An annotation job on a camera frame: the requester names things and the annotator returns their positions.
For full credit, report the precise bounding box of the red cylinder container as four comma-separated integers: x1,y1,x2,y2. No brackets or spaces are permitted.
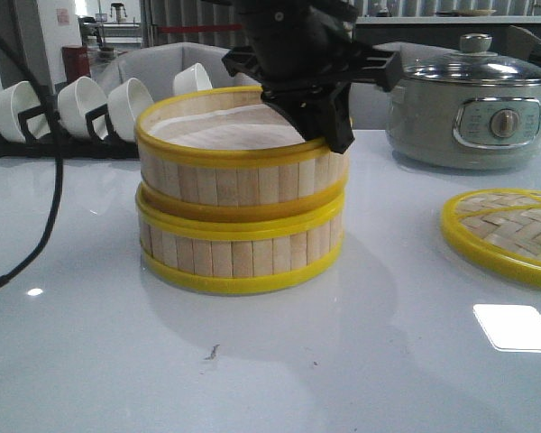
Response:
61,45,91,84

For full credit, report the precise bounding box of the woven bamboo steamer lid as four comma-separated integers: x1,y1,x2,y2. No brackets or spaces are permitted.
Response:
440,189,541,288

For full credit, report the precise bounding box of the white bowl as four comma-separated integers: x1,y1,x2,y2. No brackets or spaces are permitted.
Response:
0,80,41,143
58,76,107,139
107,78,154,143
172,62,213,96

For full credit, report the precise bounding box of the black bowl rack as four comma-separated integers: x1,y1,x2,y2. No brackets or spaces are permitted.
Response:
0,90,139,159

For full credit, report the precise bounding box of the bamboo steamer basket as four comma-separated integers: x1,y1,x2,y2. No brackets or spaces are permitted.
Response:
135,185,344,295
135,86,349,222

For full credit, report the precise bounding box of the right grey chair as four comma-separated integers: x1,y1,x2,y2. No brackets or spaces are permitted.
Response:
349,41,454,130

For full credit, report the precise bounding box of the left grey chair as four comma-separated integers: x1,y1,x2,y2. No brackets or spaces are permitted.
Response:
95,42,261,102

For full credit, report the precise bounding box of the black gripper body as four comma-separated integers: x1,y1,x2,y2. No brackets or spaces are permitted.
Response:
222,1,403,92

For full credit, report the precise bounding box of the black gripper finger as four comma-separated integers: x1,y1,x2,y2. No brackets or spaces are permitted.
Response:
261,83,354,154

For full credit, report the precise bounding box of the green electric cooking pot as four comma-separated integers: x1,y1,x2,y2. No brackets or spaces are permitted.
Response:
387,78,541,170

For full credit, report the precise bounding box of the grey chair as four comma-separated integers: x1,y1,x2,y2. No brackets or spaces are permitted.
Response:
95,42,261,102
349,41,454,130

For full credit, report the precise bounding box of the glass pot lid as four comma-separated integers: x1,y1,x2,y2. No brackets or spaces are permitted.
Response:
404,33,541,86

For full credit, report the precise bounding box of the white bowl far left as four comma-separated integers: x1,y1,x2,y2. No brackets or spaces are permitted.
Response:
0,80,41,143

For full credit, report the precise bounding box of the white steamer liner cloth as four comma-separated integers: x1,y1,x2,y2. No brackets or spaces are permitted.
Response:
150,104,304,151

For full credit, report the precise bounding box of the white bowl right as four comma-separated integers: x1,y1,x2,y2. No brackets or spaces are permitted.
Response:
172,62,213,96

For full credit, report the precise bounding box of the black cable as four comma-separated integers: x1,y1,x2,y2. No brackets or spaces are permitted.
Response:
0,14,66,299

